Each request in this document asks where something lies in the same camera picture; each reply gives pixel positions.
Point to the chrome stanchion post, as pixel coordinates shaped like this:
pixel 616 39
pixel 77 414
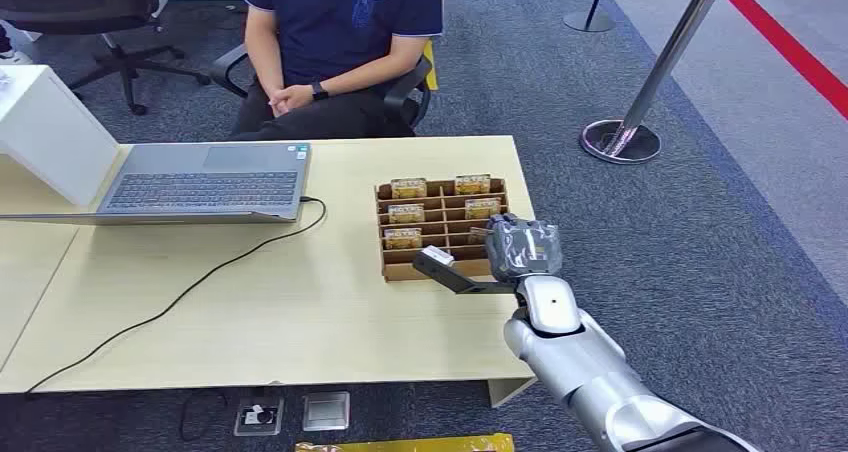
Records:
pixel 652 71

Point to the dark stanchion post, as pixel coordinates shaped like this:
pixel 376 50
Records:
pixel 591 15

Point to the person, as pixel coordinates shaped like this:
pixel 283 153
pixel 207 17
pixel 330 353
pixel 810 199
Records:
pixel 338 32

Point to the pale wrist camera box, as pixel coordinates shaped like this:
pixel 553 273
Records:
pixel 437 256

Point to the person's right hand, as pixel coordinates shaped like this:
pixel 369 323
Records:
pixel 275 106

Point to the yellow chair tag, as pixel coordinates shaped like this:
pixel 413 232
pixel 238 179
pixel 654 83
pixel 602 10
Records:
pixel 431 65

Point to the person's left hand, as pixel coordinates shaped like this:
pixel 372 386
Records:
pixel 297 96

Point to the gold printed card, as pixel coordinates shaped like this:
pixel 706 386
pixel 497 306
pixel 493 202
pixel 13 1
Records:
pixel 483 208
pixel 403 239
pixel 409 188
pixel 472 184
pixel 406 214

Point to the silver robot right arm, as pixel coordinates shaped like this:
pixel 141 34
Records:
pixel 583 363

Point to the black armchair with armrests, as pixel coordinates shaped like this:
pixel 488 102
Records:
pixel 407 94

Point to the beige desk leg panel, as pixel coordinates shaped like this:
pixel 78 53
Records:
pixel 507 390

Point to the person's right forearm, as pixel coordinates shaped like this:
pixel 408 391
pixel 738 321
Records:
pixel 265 51

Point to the brown cardboard card holder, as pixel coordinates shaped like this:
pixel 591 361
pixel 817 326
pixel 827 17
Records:
pixel 444 227

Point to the grey open laptop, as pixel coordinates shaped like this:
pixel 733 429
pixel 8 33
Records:
pixel 205 184

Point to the yellow gold flat object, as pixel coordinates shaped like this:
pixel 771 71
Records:
pixel 411 444

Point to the closed metal floor socket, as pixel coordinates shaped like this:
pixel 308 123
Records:
pixel 326 411

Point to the person's left forearm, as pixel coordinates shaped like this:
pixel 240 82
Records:
pixel 371 71

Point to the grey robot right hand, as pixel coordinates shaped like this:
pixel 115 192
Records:
pixel 523 250

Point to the floor socket with plug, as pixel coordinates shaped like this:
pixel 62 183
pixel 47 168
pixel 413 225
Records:
pixel 258 416

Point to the black swivel office chair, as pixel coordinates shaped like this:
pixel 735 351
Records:
pixel 99 18

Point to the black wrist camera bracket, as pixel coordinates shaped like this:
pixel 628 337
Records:
pixel 464 282

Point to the white angled box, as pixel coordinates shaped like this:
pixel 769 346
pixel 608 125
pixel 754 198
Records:
pixel 50 131

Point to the red barrier belt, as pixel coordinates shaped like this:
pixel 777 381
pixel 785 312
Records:
pixel 788 45

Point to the black wristwatch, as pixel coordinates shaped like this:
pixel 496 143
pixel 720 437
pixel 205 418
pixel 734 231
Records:
pixel 319 91

